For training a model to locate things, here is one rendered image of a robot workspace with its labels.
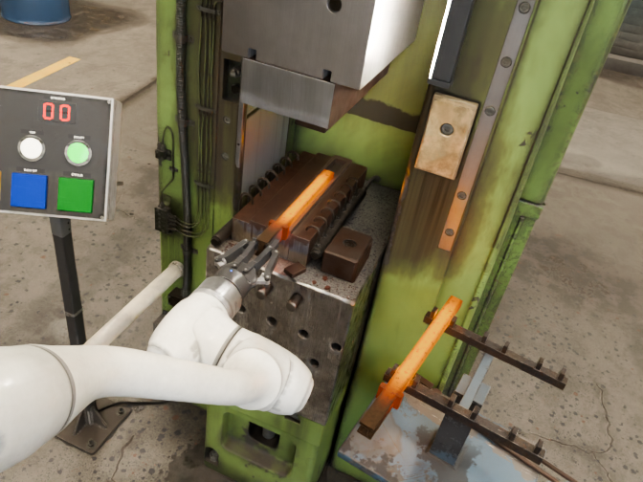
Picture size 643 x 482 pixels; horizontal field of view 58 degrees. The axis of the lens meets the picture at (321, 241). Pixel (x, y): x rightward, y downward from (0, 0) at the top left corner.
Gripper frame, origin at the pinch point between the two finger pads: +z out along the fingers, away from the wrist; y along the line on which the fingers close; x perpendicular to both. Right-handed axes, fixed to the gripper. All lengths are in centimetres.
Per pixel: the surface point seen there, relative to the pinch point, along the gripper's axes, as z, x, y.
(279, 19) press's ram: 6.5, 45.5, -5.1
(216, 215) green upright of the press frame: 19.4, -14.7, -24.6
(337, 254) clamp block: 5.4, -2.1, 14.6
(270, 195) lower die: 19.2, -2.3, -9.2
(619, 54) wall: 624, -97, 129
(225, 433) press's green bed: 0, -80, -9
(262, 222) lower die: 6.1, -1.0, -4.8
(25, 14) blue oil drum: 291, -99, -371
